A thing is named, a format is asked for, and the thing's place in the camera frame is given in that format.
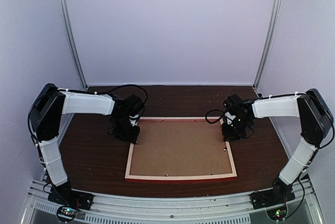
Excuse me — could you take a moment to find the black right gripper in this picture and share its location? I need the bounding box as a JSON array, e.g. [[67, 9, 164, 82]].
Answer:
[[221, 116, 251, 142]]

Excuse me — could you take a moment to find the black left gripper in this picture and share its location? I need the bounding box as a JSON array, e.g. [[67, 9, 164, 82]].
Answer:
[[112, 115, 140, 144]]

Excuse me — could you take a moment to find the red wooden picture frame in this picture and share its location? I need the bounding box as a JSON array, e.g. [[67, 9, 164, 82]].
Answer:
[[124, 116, 238, 182]]

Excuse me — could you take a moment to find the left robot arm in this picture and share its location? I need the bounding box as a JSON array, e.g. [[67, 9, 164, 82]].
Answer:
[[27, 83, 146, 205]]

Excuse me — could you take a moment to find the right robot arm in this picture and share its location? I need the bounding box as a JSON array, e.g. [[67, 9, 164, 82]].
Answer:
[[222, 88, 334, 204]]

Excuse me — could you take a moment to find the right circuit board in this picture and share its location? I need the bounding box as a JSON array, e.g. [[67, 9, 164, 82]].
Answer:
[[266, 207, 288, 221]]

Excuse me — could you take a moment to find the circuit board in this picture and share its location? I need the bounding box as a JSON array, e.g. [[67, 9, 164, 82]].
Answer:
[[266, 207, 288, 221], [56, 206, 78, 222]]

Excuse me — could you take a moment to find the left circuit board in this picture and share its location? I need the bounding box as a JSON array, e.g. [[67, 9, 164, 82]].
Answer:
[[56, 206, 78, 222]]

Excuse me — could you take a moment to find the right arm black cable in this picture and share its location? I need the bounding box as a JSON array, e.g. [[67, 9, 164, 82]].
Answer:
[[205, 108, 226, 125]]

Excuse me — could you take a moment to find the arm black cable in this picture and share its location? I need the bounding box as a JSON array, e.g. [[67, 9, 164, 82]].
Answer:
[[96, 84, 148, 109], [205, 108, 226, 125]]

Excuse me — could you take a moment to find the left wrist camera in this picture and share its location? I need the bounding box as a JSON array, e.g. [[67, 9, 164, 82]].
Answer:
[[125, 94, 144, 116]]

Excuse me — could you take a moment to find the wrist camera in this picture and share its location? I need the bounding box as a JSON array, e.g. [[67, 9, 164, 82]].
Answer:
[[223, 94, 242, 109], [125, 94, 144, 116]]

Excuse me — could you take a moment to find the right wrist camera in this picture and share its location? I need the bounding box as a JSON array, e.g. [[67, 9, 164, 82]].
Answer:
[[223, 94, 242, 109]]

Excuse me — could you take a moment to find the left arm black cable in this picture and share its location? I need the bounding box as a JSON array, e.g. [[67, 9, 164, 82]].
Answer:
[[96, 84, 148, 109]]

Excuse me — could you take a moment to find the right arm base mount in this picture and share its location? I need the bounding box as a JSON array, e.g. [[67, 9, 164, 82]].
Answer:
[[250, 177, 295, 209]]

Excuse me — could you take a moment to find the aluminium front rail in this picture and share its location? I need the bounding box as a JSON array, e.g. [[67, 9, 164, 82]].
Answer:
[[22, 174, 321, 224]]

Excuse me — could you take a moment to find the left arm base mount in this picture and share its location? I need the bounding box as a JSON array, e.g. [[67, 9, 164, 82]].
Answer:
[[48, 182, 94, 210]]

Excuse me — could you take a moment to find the right aluminium corner post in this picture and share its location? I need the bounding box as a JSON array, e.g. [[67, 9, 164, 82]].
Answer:
[[253, 0, 282, 92]]

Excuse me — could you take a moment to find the aluminium corner post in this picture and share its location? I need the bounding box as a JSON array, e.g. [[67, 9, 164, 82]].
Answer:
[[59, 0, 88, 89], [253, 0, 282, 92]]

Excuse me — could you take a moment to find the left aluminium corner post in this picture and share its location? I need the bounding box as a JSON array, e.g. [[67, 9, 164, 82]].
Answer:
[[59, 0, 88, 89]]

